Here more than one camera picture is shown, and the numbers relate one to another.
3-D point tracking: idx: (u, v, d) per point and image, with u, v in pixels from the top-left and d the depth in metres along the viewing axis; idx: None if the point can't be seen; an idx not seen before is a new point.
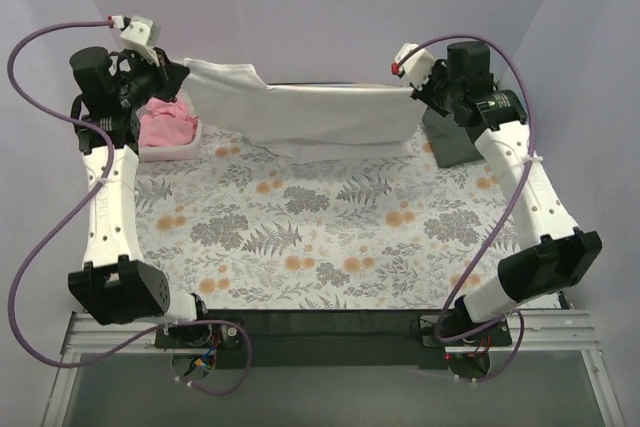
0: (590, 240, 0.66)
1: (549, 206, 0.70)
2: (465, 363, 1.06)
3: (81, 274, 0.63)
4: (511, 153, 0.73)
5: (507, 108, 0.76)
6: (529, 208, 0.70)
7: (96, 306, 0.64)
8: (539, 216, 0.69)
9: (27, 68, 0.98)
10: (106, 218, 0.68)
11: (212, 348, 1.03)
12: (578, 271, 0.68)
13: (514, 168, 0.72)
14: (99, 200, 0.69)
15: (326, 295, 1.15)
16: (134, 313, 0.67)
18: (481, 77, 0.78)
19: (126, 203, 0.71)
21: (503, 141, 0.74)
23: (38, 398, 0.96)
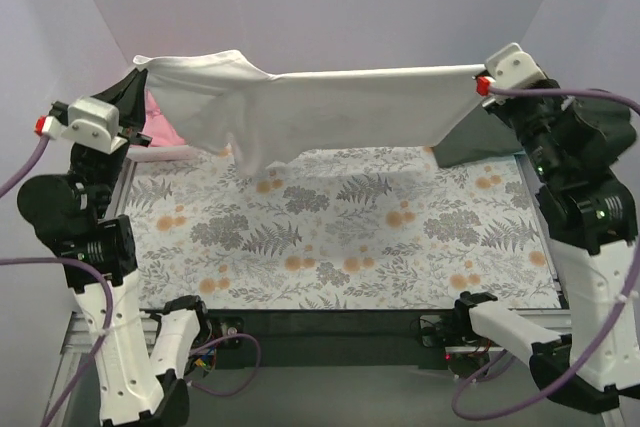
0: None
1: (626, 353, 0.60)
2: (466, 363, 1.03)
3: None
4: (604, 284, 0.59)
5: (619, 218, 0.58)
6: (603, 353, 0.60)
7: None
8: (612, 365, 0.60)
9: (27, 68, 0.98)
10: (118, 372, 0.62)
11: (212, 349, 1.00)
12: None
13: (601, 304, 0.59)
14: (104, 353, 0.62)
15: (326, 295, 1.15)
16: None
18: (600, 167, 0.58)
19: (137, 340, 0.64)
21: (600, 270, 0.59)
23: (38, 398, 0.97)
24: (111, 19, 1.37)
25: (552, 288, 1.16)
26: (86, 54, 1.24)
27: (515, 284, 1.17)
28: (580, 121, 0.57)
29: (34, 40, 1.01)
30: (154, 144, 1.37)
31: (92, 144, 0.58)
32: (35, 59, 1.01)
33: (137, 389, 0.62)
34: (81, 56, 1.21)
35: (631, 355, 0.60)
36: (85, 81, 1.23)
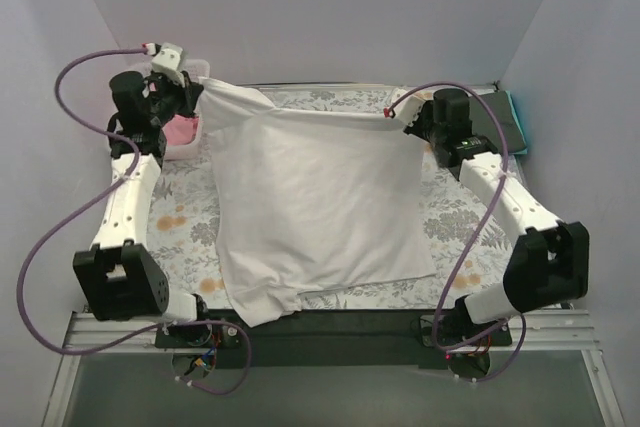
0: (577, 232, 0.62)
1: (531, 207, 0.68)
2: (464, 362, 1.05)
3: (90, 253, 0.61)
4: (487, 173, 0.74)
5: (479, 145, 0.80)
6: (511, 211, 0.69)
7: (92, 286, 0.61)
8: (521, 214, 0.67)
9: (27, 67, 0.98)
10: (122, 206, 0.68)
11: (212, 348, 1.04)
12: (578, 265, 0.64)
13: (492, 183, 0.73)
14: (118, 195, 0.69)
15: (327, 295, 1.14)
16: (131, 309, 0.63)
18: (462, 121, 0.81)
19: (142, 202, 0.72)
21: (479, 164, 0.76)
23: (39, 397, 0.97)
24: (111, 19, 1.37)
25: None
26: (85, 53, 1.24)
27: None
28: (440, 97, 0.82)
29: (34, 39, 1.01)
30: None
31: (164, 66, 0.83)
32: (36, 59, 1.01)
33: (132, 222, 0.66)
34: (80, 55, 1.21)
35: (537, 210, 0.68)
36: (85, 80, 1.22)
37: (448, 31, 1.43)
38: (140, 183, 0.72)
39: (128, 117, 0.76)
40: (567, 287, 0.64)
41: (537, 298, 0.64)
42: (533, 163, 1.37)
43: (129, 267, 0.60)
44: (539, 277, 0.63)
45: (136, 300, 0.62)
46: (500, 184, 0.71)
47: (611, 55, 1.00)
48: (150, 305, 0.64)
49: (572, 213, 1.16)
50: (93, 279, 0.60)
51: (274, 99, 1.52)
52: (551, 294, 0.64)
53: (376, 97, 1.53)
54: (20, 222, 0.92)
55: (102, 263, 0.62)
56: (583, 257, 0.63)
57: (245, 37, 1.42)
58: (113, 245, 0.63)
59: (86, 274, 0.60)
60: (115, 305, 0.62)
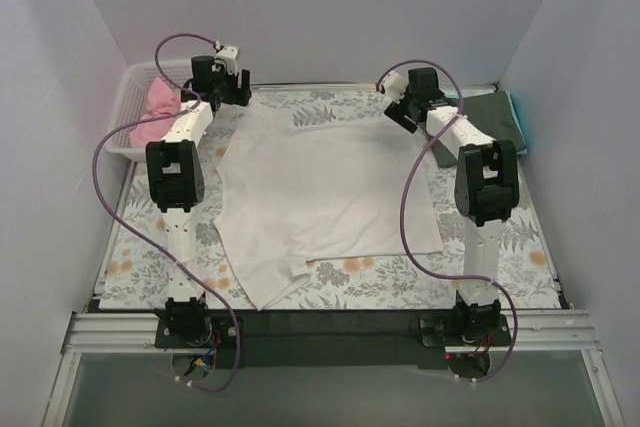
0: (505, 144, 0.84)
1: (473, 134, 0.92)
2: (464, 363, 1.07)
3: (157, 143, 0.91)
4: (444, 117, 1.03)
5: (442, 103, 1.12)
6: (458, 136, 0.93)
7: (155, 169, 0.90)
8: (465, 138, 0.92)
9: (27, 67, 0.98)
10: (185, 124, 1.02)
11: (212, 348, 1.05)
12: (508, 174, 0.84)
13: (443, 121, 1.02)
14: (184, 118, 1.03)
15: (326, 295, 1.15)
16: (176, 190, 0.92)
18: (427, 86, 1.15)
19: (199, 130, 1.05)
21: (440, 112, 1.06)
23: (38, 397, 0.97)
24: (111, 19, 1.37)
25: (552, 288, 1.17)
26: (85, 53, 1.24)
27: (514, 283, 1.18)
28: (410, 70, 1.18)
29: (33, 39, 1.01)
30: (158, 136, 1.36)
31: (226, 55, 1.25)
32: (37, 59, 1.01)
33: (188, 134, 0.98)
34: (81, 54, 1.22)
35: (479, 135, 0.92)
36: (85, 80, 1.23)
37: (448, 32, 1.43)
38: (198, 117, 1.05)
39: (197, 78, 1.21)
40: (502, 192, 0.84)
41: (479, 199, 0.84)
42: (532, 163, 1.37)
43: (182, 156, 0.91)
44: (476, 179, 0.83)
45: (182, 183, 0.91)
46: (452, 120, 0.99)
47: (610, 55, 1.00)
48: (189, 191, 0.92)
49: (571, 213, 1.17)
50: (153, 161, 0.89)
51: (274, 99, 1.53)
52: (489, 197, 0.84)
53: (376, 97, 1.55)
54: (20, 223, 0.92)
55: (163, 154, 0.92)
56: (512, 167, 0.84)
57: (245, 37, 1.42)
58: (173, 142, 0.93)
59: (149, 154, 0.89)
60: (166, 184, 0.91)
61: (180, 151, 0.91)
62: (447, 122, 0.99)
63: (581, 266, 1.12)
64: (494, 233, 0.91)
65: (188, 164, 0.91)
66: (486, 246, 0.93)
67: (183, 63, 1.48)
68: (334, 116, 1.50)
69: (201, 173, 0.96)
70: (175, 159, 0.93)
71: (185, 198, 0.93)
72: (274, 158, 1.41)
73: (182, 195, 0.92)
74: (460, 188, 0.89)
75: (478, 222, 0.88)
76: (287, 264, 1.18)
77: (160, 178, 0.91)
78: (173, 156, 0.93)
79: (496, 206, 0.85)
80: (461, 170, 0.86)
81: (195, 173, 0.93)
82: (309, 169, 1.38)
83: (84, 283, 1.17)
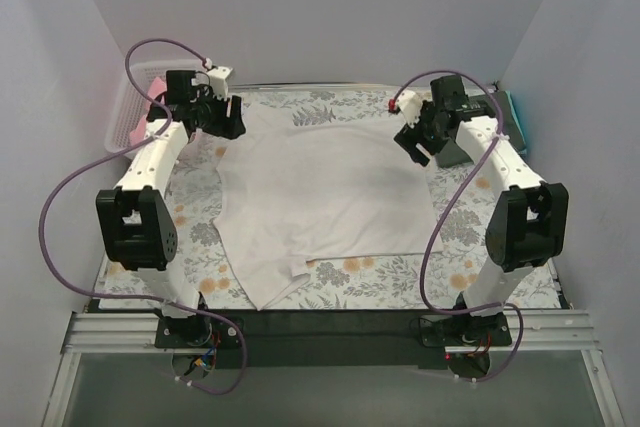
0: (558, 190, 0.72)
1: (517, 167, 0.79)
2: (465, 362, 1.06)
3: (111, 193, 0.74)
4: (482, 135, 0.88)
5: (478, 110, 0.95)
6: (499, 169, 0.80)
7: (111, 225, 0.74)
8: (508, 174, 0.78)
9: (27, 67, 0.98)
10: (148, 160, 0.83)
11: (211, 349, 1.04)
12: (554, 222, 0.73)
13: (483, 143, 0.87)
14: (146, 150, 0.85)
15: (327, 295, 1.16)
16: (138, 255, 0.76)
18: (456, 93, 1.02)
19: (166, 160, 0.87)
21: (476, 127, 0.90)
23: (38, 397, 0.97)
24: (111, 19, 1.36)
25: (552, 288, 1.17)
26: (85, 54, 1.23)
27: None
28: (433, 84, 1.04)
29: (33, 40, 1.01)
30: None
31: (217, 76, 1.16)
32: (37, 59, 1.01)
33: (153, 173, 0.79)
34: (80, 55, 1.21)
35: (522, 171, 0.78)
36: (84, 81, 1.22)
37: (449, 32, 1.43)
38: (166, 145, 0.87)
39: (174, 96, 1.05)
40: (544, 242, 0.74)
41: (516, 249, 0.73)
42: (532, 163, 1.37)
43: (144, 210, 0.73)
44: (518, 228, 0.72)
45: (145, 241, 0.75)
46: (492, 144, 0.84)
47: (610, 56, 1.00)
48: (154, 251, 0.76)
49: (571, 213, 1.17)
50: (110, 216, 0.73)
51: (274, 99, 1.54)
52: (529, 247, 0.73)
53: (376, 97, 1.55)
54: (20, 222, 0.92)
55: (120, 203, 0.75)
56: (560, 214, 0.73)
57: (245, 37, 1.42)
58: (131, 189, 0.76)
59: (103, 208, 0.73)
60: (125, 241, 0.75)
61: (139, 203, 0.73)
62: (487, 146, 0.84)
63: (582, 266, 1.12)
64: (520, 276, 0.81)
65: (150, 219, 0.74)
66: (508, 285, 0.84)
67: (183, 62, 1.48)
68: (334, 116, 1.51)
69: (168, 223, 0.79)
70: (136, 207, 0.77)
71: (151, 256, 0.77)
72: (274, 157, 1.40)
73: (147, 254, 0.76)
74: (495, 229, 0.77)
75: (507, 269, 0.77)
76: (288, 264, 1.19)
77: (117, 234, 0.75)
78: (133, 203, 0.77)
79: (534, 255, 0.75)
80: (499, 214, 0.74)
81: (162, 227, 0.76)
82: (309, 169, 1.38)
83: (84, 283, 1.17)
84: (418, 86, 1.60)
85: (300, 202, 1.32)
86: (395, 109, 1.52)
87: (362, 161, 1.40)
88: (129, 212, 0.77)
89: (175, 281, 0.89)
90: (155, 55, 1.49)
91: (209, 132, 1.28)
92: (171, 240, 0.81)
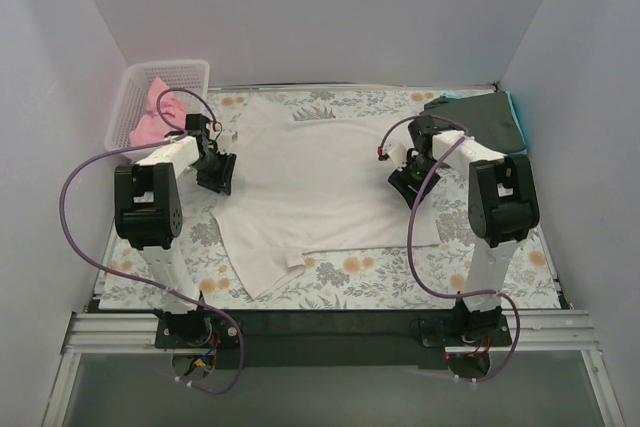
0: (519, 158, 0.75)
1: (483, 152, 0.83)
2: (464, 363, 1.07)
3: (127, 167, 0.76)
4: (451, 139, 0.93)
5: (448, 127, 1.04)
6: (467, 155, 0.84)
7: (124, 195, 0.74)
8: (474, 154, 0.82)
9: (27, 66, 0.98)
10: (164, 152, 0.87)
11: (212, 349, 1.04)
12: (525, 188, 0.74)
13: (450, 141, 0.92)
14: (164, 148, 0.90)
15: (327, 295, 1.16)
16: (145, 229, 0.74)
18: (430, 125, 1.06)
19: (180, 159, 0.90)
21: (445, 135, 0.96)
23: (38, 397, 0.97)
24: (111, 18, 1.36)
25: (552, 288, 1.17)
26: (85, 54, 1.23)
27: (515, 284, 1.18)
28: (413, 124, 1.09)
29: (33, 40, 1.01)
30: (155, 136, 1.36)
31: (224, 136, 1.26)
32: (36, 60, 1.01)
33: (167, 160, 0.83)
34: (80, 54, 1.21)
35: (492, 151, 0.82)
36: (84, 80, 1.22)
37: (448, 32, 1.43)
38: (181, 148, 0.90)
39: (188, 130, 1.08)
40: (520, 210, 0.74)
41: (495, 218, 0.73)
42: (532, 163, 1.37)
43: (157, 179, 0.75)
44: (491, 194, 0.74)
45: (152, 213, 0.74)
46: (458, 141, 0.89)
47: (611, 56, 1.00)
48: (162, 223, 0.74)
49: (570, 213, 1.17)
50: (122, 186, 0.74)
51: (274, 100, 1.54)
52: (507, 215, 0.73)
53: (375, 97, 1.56)
54: (20, 222, 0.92)
55: (134, 180, 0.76)
56: (528, 181, 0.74)
57: (245, 37, 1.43)
58: (149, 165, 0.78)
59: (119, 178, 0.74)
60: (133, 214, 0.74)
61: (154, 175, 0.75)
62: (454, 143, 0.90)
63: (582, 267, 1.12)
64: (507, 253, 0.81)
65: (160, 189, 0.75)
66: (498, 264, 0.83)
67: (182, 62, 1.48)
68: (334, 116, 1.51)
69: (177, 200, 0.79)
70: (149, 185, 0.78)
71: (156, 233, 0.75)
72: (274, 157, 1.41)
73: (154, 230, 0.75)
74: (473, 206, 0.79)
75: (492, 243, 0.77)
76: (288, 264, 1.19)
77: (127, 206, 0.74)
78: (147, 182, 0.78)
79: (516, 225, 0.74)
80: (473, 186, 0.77)
81: (172, 200, 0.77)
82: (309, 169, 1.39)
83: (84, 282, 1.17)
84: (418, 86, 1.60)
85: (300, 203, 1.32)
86: (394, 109, 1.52)
87: (362, 161, 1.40)
88: (140, 193, 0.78)
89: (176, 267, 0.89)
90: (156, 56, 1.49)
91: (202, 183, 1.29)
92: (179, 222, 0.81)
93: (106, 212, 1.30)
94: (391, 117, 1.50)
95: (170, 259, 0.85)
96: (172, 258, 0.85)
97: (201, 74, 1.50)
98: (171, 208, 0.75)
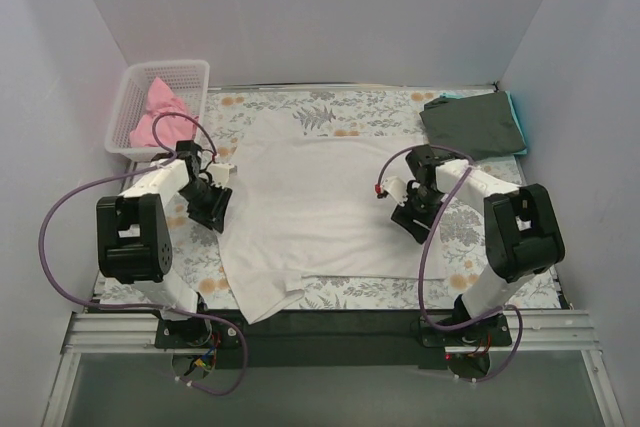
0: (537, 189, 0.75)
1: (495, 181, 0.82)
2: (465, 363, 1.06)
3: (112, 200, 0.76)
4: (457, 169, 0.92)
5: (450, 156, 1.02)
6: (478, 186, 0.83)
7: (109, 232, 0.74)
8: (486, 186, 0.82)
9: (26, 65, 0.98)
10: (151, 178, 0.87)
11: (212, 348, 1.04)
12: (546, 222, 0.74)
13: (456, 172, 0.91)
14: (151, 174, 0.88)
15: (326, 295, 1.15)
16: (133, 266, 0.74)
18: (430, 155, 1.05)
19: (168, 185, 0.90)
21: (448, 166, 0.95)
23: (38, 398, 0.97)
24: (111, 19, 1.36)
25: (552, 288, 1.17)
26: (85, 54, 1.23)
27: None
28: (411, 154, 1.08)
29: (33, 40, 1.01)
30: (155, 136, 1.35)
31: (218, 168, 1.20)
32: (37, 60, 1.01)
33: (153, 189, 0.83)
34: (80, 55, 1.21)
35: (502, 183, 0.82)
36: (84, 81, 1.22)
37: (448, 32, 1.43)
38: (170, 173, 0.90)
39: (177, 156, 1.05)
40: (542, 245, 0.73)
41: (517, 257, 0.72)
42: (532, 163, 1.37)
43: (143, 212, 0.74)
44: (511, 232, 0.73)
45: (140, 249, 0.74)
46: (465, 172, 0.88)
47: (611, 56, 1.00)
48: (150, 260, 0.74)
49: (570, 214, 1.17)
50: (108, 223, 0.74)
51: (274, 100, 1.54)
52: (529, 251, 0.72)
53: (376, 97, 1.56)
54: (20, 222, 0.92)
55: (119, 212, 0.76)
56: (548, 213, 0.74)
57: (245, 37, 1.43)
58: (133, 196, 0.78)
59: (103, 214, 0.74)
60: (118, 250, 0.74)
61: (140, 207, 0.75)
62: (461, 175, 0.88)
63: (582, 267, 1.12)
64: (522, 281, 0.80)
65: (146, 224, 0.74)
66: (510, 291, 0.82)
67: (182, 62, 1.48)
68: (334, 117, 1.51)
69: (165, 234, 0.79)
70: (135, 218, 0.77)
71: (145, 269, 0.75)
72: (274, 158, 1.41)
73: (140, 268, 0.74)
74: (492, 243, 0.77)
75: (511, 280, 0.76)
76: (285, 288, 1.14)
77: (112, 244, 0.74)
78: (133, 215, 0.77)
79: (539, 262, 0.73)
80: (490, 223, 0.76)
81: (159, 235, 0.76)
82: (309, 170, 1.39)
83: (84, 283, 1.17)
84: (418, 86, 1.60)
85: (300, 204, 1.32)
86: (394, 110, 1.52)
87: (361, 161, 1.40)
88: (126, 226, 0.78)
89: (172, 287, 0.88)
90: (156, 56, 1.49)
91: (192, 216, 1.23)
92: (168, 257, 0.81)
93: None
94: (391, 117, 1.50)
95: (164, 287, 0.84)
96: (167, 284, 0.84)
97: (201, 75, 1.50)
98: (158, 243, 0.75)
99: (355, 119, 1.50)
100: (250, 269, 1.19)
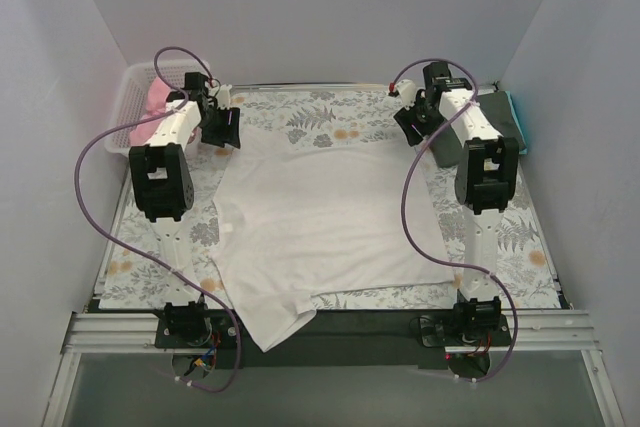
0: (510, 141, 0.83)
1: (482, 126, 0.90)
2: (464, 363, 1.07)
3: (141, 148, 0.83)
4: (458, 101, 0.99)
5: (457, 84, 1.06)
6: (467, 127, 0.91)
7: (141, 179, 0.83)
8: (473, 131, 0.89)
9: (26, 64, 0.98)
10: (170, 126, 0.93)
11: (212, 348, 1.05)
12: (507, 168, 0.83)
13: (457, 105, 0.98)
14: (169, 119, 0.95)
15: (327, 295, 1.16)
16: (161, 203, 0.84)
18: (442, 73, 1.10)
19: (184, 131, 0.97)
21: (455, 97, 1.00)
23: (38, 398, 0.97)
24: (111, 19, 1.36)
25: (552, 288, 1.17)
26: (85, 53, 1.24)
27: (515, 284, 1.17)
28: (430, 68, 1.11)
29: (33, 40, 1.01)
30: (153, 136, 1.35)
31: (222, 91, 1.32)
32: (36, 60, 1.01)
33: (174, 136, 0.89)
34: (80, 54, 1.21)
35: (486, 128, 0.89)
36: (84, 80, 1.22)
37: (449, 31, 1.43)
38: (185, 117, 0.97)
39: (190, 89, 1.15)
40: (498, 185, 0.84)
41: (474, 190, 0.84)
42: (532, 163, 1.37)
43: (170, 160, 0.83)
44: (475, 169, 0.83)
45: (168, 190, 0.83)
46: (465, 107, 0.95)
47: (611, 55, 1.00)
48: (175, 197, 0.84)
49: (571, 213, 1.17)
50: (138, 171, 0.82)
51: (274, 99, 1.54)
52: (485, 187, 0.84)
53: (376, 97, 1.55)
54: (19, 222, 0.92)
55: (147, 159, 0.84)
56: (512, 163, 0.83)
57: (245, 38, 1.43)
58: (158, 146, 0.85)
59: (136, 162, 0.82)
60: (150, 192, 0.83)
61: (166, 157, 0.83)
62: (461, 109, 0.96)
63: (582, 267, 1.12)
64: (492, 223, 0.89)
65: (173, 167, 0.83)
66: (485, 235, 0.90)
67: (182, 62, 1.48)
68: (334, 117, 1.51)
69: (190, 175, 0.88)
70: (161, 164, 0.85)
71: (170, 205, 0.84)
72: (273, 158, 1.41)
73: (170, 201, 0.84)
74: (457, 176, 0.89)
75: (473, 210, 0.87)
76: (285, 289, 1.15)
77: (143, 187, 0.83)
78: (160, 161, 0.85)
79: (495, 195, 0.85)
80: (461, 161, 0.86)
81: (183, 178, 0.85)
82: (309, 170, 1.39)
83: (83, 283, 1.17)
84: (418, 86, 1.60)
85: (300, 204, 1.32)
86: (395, 109, 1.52)
87: (361, 161, 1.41)
88: (154, 169, 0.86)
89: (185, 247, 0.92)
90: (155, 55, 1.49)
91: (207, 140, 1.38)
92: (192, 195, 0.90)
93: (106, 211, 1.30)
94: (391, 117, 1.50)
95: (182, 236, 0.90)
96: (180, 234, 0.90)
97: None
98: (182, 185, 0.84)
99: (355, 118, 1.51)
100: (250, 269, 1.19)
